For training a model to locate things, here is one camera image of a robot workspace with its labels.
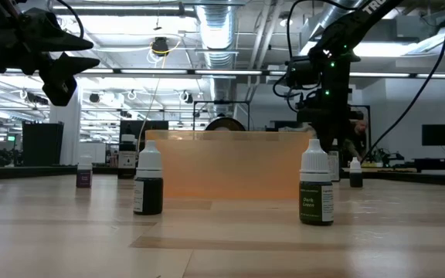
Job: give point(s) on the black cap food coloring bottle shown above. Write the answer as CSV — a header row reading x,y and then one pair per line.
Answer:
x,y
126,160

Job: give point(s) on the small black dropper bottle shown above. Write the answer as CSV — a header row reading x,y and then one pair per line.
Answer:
x,y
148,193

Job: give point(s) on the person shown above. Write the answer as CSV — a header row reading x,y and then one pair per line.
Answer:
x,y
355,135

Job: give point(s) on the black room cabinet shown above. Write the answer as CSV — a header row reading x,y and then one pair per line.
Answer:
x,y
43,143

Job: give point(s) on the black aluminium table frame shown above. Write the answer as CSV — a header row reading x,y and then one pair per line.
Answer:
x,y
33,172

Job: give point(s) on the white room pillar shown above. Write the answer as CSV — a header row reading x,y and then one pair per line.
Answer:
x,y
66,131

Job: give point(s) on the dark wall screen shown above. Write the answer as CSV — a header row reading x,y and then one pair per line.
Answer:
x,y
435,135

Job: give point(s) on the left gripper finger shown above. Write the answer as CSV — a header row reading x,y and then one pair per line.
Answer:
x,y
56,36
62,77

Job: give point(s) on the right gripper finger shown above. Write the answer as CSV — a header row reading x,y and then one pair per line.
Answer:
x,y
323,133
336,139

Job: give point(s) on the silver ceiling duct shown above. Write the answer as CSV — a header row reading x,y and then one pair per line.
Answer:
x,y
216,31

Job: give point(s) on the small white piece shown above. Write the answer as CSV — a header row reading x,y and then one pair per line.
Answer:
x,y
316,201
84,177

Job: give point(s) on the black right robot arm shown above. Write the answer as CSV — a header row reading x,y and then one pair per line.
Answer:
x,y
342,34

